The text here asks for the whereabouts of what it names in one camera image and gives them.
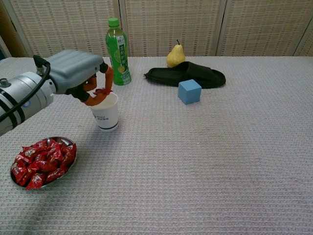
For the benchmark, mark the yellow pear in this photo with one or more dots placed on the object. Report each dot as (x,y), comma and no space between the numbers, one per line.
(175,57)

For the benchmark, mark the white woven tablecloth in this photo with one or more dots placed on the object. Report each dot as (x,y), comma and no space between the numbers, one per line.
(195,159)

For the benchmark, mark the round silver metal plate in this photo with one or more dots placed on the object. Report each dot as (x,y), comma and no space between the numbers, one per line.
(62,142)

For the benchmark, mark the red candy packets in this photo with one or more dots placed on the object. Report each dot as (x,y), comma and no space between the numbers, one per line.
(41,161)

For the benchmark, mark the green plastic drink bottle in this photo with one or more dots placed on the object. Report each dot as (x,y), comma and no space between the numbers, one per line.
(118,61)

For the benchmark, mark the black slipper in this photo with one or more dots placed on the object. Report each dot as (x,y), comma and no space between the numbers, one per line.
(195,73)

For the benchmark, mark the brown wooden board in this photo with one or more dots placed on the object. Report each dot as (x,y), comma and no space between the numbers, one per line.
(9,31)

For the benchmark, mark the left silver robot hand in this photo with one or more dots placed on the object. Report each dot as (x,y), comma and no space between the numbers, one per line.
(73,68)

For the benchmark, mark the white paper cup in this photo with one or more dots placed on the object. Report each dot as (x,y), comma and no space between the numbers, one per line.
(107,117)

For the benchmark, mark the light blue foam cube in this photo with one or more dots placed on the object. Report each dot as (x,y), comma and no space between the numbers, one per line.
(189,94)

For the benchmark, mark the beige woven screen panel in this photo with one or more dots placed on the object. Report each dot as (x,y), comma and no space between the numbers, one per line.
(264,27)
(306,46)
(68,27)
(156,24)

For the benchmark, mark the red candy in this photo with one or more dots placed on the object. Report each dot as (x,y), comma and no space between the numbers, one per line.
(104,91)

